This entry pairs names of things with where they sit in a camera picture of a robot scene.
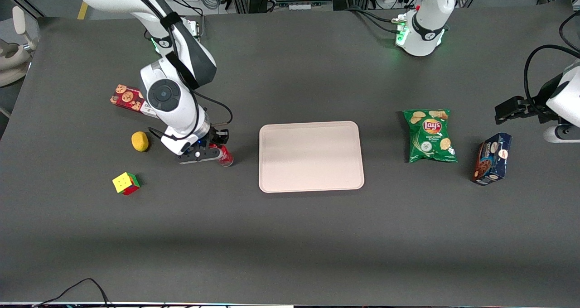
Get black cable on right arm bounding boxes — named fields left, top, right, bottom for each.
left=117, top=0, right=233, bottom=141

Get red soda can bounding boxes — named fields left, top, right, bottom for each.
left=217, top=145, right=234, bottom=168

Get red cookie box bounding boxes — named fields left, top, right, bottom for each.
left=110, top=84, right=159, bottom=118

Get yellow lemon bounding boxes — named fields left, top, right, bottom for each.
left=131, top=131, right=150, bottom=153

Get black cable at table edge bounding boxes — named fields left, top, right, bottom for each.
left=33, top=278, right=115, bottom=308

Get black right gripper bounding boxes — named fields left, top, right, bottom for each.
left=178, top=130, right=230, bottom=165

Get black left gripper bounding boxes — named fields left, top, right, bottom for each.
left=494, top=91, right=559, bottom=125

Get blue chocolate cookie box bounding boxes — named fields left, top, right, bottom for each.
left=471, top=133, right=513, bottom=186

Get multicoloured Rubik's cube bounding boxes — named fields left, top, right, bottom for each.
left=112, top=172, right=141, bottom=196

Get black cables at arm base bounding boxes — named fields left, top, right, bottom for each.
left=345, top=7, right=408, bottom=34

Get short black curved cable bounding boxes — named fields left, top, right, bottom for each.
left=559, top=11, right=580, bottom=53

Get thick black looped cable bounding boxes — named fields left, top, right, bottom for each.
left=523, top=44, right=580, bottom=111

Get beige chair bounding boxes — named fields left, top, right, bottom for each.
left=0, top=6, right=38, bottom=87

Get white rectangular plastic tray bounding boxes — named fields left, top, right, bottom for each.
left=258, top=121, right=365, bottom=193

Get green Lay's chips bag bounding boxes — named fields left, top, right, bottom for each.
left=403, top=109, right=458, bottom=164

